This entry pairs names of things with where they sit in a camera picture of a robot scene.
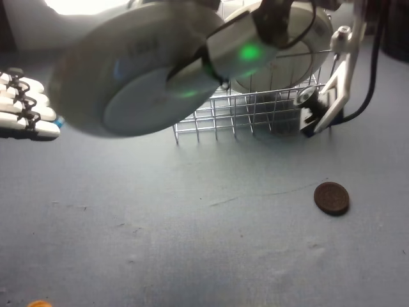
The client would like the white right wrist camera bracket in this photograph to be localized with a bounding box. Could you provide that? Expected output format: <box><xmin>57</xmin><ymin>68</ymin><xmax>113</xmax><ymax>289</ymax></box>
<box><xmin>293</xmin><ymin>0</ymin><xmax>369</xmax><ymax>138</ymax></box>

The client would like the silver wire plate rack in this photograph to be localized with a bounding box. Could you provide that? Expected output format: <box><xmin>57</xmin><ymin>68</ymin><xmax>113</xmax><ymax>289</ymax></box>
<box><xmin>172</xmin><ymin>0</ymin><xmax>340</xmax><ymax>146</ymax></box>

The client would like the white round ceramic plate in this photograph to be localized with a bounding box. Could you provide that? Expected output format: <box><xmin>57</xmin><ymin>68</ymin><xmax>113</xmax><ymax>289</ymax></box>
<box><xmin>222</xmin><ymin>0</ymin><xmax>332</xmax><ymax>94</ymax></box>
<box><xmin>47</xmin><ymin>1</ymin><xmax>225</xmax><ymax>139</ymax></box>

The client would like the round brown chocolate cookie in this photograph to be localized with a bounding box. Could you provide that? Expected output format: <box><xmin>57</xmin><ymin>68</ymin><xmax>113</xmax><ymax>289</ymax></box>
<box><xmin>313</xmin><ymin>181</ymin><xmax>351</xmax><ymax>217</ymax></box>

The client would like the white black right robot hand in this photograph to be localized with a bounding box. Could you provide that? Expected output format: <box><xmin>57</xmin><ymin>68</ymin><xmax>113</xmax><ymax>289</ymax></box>
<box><xmin>165</xmin><ymin>12</ymin><xmax>279</xmax><ymax>97</ymax></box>

